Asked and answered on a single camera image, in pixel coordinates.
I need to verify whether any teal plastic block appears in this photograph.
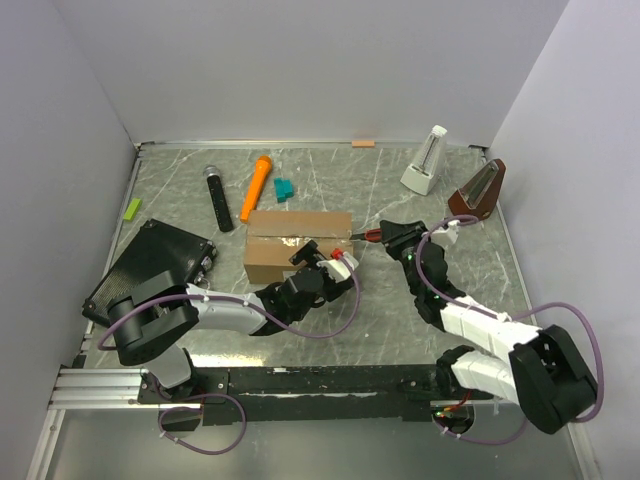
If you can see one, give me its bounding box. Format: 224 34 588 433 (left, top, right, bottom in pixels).
274 178 294 203

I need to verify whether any black speaker case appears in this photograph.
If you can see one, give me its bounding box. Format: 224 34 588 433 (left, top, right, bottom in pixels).
82 219 217 328

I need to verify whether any black microphone silver head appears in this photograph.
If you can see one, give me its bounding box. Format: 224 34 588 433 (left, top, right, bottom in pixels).
203 165 234 233

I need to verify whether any orange tape piece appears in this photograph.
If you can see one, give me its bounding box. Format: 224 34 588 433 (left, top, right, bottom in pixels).
351 140 376 148

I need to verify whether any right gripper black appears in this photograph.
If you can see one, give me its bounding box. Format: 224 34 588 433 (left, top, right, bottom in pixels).
380 220 434 297

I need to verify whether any green plastic block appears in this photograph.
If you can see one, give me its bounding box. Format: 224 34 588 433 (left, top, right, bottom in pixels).
123 198 142 222

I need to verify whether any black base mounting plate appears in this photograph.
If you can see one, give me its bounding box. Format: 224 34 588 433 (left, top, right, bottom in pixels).
137 364 467 426

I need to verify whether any brown cardboard express box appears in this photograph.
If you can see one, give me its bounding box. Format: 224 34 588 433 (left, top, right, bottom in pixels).
244 210 354 284

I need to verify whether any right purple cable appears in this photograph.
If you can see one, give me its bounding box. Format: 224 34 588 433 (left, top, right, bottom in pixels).
415 214 604 444

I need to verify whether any red black utility knife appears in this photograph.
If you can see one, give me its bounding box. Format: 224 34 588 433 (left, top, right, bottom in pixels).
350 228 382 243

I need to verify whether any white metronome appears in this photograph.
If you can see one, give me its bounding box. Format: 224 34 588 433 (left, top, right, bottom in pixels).
400 125 448 196

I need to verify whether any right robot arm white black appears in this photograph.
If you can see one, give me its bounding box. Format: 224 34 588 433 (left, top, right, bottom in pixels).
379 214 604 434

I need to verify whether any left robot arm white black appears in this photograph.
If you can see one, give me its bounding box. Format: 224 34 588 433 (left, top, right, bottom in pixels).
99 240 351 402

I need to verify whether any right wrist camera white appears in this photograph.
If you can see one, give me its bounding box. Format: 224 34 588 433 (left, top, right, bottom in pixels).
430 220 461 249

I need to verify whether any brown wooden metronome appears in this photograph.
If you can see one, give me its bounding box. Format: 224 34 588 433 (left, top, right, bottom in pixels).
448 159 506 226

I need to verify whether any aluminium rail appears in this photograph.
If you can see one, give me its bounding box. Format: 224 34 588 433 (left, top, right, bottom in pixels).
47 367 151 411

